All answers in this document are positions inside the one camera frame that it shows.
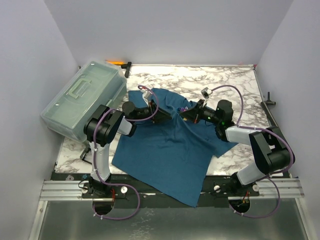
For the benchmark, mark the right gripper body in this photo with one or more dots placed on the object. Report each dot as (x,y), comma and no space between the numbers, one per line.
(196,113)

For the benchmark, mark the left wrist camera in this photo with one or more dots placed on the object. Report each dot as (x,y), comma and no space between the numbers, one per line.
(146,95)

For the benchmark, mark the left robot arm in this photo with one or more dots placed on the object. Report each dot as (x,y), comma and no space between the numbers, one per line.
(101,129)

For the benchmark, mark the black clamp bar right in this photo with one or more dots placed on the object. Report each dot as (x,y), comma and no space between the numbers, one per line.
(268,102)

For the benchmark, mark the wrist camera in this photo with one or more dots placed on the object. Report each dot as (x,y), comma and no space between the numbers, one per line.
(206,93)
(146,95)

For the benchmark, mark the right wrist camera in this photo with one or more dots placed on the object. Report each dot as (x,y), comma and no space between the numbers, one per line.
(206,93)

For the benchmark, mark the colourful plush flower brooch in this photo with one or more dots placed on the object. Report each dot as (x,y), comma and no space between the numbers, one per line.
(181,110)

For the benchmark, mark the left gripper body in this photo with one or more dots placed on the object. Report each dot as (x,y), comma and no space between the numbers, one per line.
(148,112)

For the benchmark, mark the clear plastic storage box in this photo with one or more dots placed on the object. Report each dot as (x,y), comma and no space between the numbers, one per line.
(96,83)

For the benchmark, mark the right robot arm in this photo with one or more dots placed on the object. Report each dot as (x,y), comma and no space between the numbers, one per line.
(271,152)

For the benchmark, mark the blue t-shirt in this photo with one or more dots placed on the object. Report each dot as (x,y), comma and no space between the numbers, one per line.
(172,156)

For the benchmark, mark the orange tool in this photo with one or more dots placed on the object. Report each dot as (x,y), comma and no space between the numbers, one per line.
(115,62)

